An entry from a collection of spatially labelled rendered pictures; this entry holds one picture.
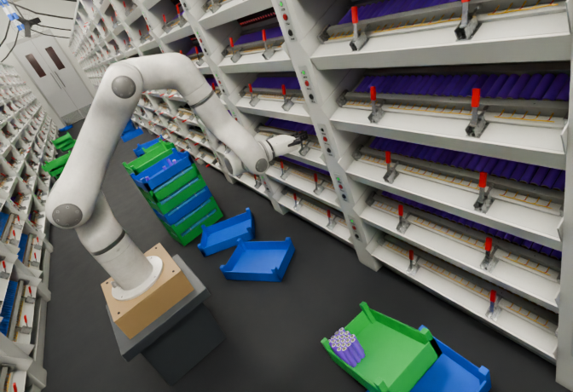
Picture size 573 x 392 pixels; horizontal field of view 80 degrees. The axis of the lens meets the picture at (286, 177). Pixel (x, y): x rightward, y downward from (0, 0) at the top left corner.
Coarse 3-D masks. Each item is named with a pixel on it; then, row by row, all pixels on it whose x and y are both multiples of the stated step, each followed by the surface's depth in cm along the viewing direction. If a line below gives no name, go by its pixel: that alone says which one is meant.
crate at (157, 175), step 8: (176, 152) 207; (184, 152) 193; (160, 160) 203; (176, 160) 209; (184, 160) 192; (192, 160) 195; (152, 168) 201; (160, 168) 204; (168, 168) 187; (176, 168) 190; (184, 168) 193; (136, 176) 196; (144, 176) 199; (152, 176) 200; (160, 176) 185; (168, 176) 188; (136, 184) 195; (144, 184) 180; (152, 184) 183
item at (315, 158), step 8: (256, 120) 169; (264, 120) 171; (256, 128) 168; (256, 136) 169; (264, 136) 163; (312, 144) 135; (296, 152) 138; (312, 152) 131; (320, 152) 128; (304, 160) 134; (312, 160) 128; (320, 160) 125; (320, 168) 129
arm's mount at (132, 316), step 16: (160, 256) 127; (176, 272) 116; (160, 288) 113; (176, 288) 117; (192, 288) 120; (112, 304) 114; (128, 304) 111; (144, 304) 111; (160, 304) 114; (128, 320) 109; (144, 320) 112; (128, 336) 110
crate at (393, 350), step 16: (352, 320) 115; (368, 320) 117; (384, 320) 110; (368, 336) 111; (384, 336) 108; (400, 336) 104; (416, 336) 97; (368, 352) 105; (384, 352) 101; (400, 352) 98; (416, 352) 95; (432, 352) 89; (352, 368) 95; (368, 368) 99; (384, 368) 96; (400, 368) 93; (416, 368) 87; (368, 384) 89; (384, 384) 83; (400, 384) 85
